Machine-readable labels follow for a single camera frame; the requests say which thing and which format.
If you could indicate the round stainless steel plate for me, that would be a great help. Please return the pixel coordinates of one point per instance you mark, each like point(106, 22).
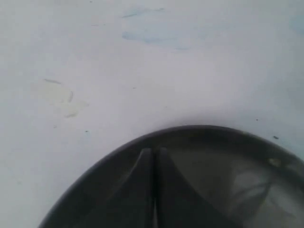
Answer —
point(227, 167)

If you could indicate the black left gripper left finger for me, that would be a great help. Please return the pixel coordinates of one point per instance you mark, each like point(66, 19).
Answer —
point(132, 205)

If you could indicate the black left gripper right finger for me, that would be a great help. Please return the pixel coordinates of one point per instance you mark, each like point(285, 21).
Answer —
point(177, 204)

